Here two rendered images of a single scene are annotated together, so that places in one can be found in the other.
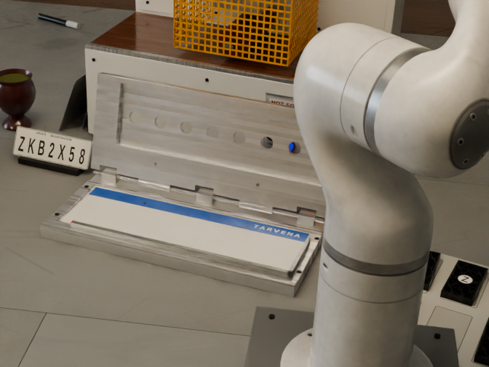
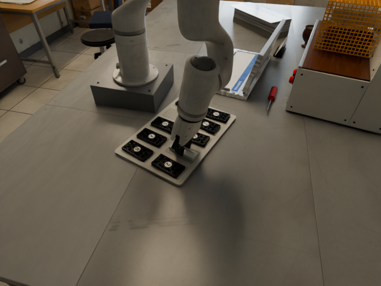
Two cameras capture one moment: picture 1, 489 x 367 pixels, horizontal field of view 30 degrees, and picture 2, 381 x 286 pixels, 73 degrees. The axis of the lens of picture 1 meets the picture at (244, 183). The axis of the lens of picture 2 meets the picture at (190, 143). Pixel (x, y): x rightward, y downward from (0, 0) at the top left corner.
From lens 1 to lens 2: 1.66 m
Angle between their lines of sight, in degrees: 76
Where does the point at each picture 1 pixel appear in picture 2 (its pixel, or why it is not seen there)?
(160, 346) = (180, 68)
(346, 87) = not seen: outside the picture
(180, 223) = (239, 68)
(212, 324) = not seen: hidden behind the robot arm
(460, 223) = (261, 139)
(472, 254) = (233, 137)
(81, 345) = (182, 58)
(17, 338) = (186, 51)
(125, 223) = (238, 60)
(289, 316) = (166, 67)
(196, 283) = not seen: hidden behind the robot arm
